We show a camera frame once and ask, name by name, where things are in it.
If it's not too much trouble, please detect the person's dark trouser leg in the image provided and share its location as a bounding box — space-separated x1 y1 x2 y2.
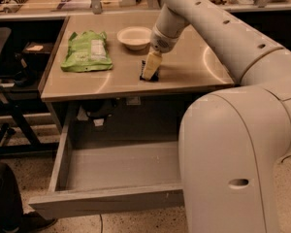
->
0 162 23 233

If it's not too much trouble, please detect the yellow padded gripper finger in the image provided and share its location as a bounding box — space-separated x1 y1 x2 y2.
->
142 50 162 81

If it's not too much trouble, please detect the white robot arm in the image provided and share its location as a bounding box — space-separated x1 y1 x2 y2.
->
142 0 291 233

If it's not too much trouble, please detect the grey counter cabinet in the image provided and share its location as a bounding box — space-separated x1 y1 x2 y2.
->
40 11 233 126

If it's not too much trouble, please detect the grey open drawer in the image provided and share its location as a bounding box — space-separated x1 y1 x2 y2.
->
29 108 183 218

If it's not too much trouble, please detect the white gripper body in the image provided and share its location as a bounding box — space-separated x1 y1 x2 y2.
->
150 25 178 53

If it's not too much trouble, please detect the dark blue rxbar wrapper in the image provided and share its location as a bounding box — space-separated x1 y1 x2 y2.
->
140 60 159 82

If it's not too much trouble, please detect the green snack bag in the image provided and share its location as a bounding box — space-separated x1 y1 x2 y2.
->
61 30 113 73

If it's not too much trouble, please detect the black box on shelf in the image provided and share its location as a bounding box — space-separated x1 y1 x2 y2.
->
22 42 53 66

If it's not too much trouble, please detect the dark shoe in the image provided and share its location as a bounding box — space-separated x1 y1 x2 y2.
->
17 212 57 233

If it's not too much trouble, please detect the white paper bowl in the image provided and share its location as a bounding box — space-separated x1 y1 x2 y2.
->
117 26 151 50

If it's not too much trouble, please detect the black coiled tool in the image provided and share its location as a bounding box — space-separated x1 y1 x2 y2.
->
3 0 28 13

